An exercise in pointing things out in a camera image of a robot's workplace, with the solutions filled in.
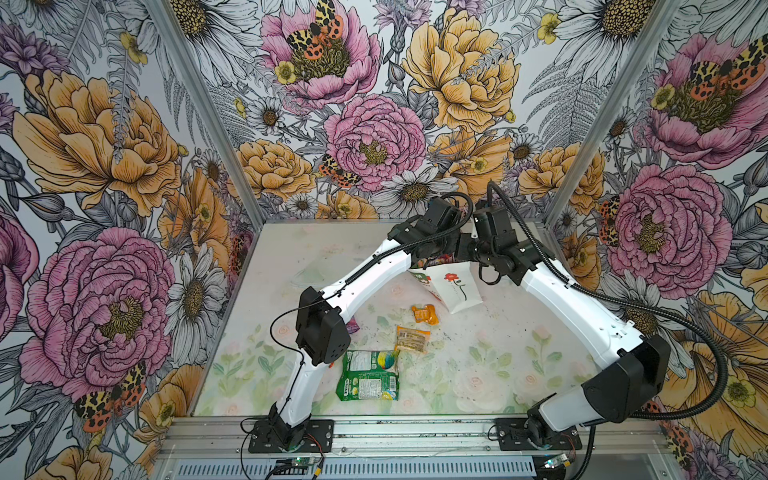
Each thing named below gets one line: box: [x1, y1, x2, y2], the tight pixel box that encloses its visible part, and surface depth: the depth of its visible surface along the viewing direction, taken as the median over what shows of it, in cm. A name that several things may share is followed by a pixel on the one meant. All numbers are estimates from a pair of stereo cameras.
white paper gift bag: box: [407, 261, 483, 315], surface depth 85 cm
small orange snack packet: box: [411, 304, 439, 325], surface depth 96 cm
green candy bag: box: [336, 350, 400, 401], surface depth 83 cm
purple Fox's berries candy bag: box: [346, 315, 360, 335], surface depth 93 cm
